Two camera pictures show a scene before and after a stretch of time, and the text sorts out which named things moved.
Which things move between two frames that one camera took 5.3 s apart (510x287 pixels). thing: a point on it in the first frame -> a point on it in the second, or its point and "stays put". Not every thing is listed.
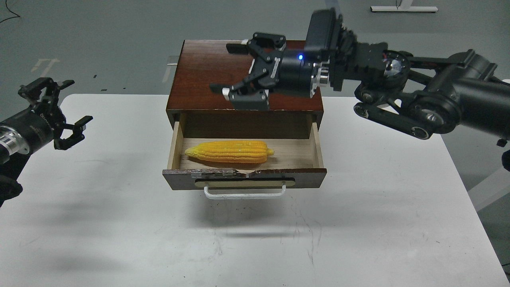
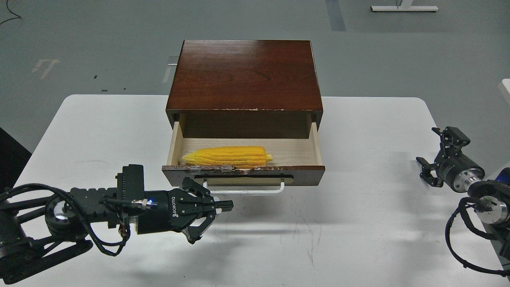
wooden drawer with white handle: (244, 168) stays put
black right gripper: (42, 122) -> (459, 171)
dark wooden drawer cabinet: (202, 113) stays put
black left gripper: (295, 77) -> (166, 211)
